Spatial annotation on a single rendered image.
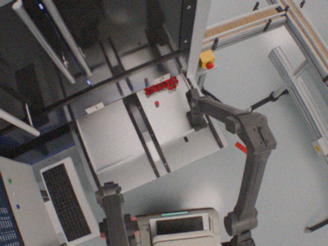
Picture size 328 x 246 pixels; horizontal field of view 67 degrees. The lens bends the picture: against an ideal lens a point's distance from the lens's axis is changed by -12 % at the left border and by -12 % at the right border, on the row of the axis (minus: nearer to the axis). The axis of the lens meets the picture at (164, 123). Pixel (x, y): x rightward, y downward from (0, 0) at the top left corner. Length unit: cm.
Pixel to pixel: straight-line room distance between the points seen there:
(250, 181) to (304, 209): 172
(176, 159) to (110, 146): 33
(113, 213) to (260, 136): 46
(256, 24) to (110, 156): 110
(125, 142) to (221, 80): 133
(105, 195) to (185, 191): 142
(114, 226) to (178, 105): 82
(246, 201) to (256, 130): 24
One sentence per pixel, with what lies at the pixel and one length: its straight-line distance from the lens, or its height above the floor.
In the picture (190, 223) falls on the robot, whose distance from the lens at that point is 120.
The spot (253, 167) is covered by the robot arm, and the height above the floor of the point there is 147.
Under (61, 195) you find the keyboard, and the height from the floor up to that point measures 83.
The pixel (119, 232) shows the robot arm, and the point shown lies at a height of 148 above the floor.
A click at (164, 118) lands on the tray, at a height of 88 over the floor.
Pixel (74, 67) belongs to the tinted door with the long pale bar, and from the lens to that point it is 97.
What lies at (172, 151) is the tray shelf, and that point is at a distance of 137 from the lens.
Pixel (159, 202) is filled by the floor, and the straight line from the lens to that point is 223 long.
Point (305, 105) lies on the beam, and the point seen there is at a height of 54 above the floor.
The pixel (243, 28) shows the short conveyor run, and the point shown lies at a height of 93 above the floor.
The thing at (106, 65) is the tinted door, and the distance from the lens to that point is 104.
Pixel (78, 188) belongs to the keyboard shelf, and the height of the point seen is 80.
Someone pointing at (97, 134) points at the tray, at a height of 88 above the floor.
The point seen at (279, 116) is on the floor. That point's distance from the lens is 253.
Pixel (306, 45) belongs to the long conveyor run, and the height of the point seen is 92.
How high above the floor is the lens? 223
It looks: 75 degrees down
